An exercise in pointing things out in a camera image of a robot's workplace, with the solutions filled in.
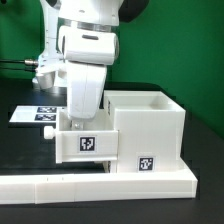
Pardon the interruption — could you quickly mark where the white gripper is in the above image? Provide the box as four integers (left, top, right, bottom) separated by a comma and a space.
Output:
66, 62, 107, 130

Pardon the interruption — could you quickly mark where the white drawer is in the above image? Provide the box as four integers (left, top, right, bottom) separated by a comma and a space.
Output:
44, 109, 118, 163
103, 161, 117, 173

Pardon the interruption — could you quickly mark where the white drawer cabinet box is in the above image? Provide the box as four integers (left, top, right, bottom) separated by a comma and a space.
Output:
104, 91, 185, 173

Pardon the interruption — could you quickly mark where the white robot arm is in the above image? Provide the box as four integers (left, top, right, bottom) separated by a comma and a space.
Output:
36, 0, 150, 129

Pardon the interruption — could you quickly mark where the fiducial marker sheet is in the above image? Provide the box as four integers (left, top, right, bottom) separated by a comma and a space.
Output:
9, 105, 60, 123

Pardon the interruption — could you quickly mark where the black cable with metal plug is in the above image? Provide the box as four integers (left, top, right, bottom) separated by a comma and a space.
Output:
0, 58, 40, 73

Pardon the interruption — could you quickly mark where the white L-shaped fence wall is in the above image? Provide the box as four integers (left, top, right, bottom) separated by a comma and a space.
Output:
0, 156, 198, 205

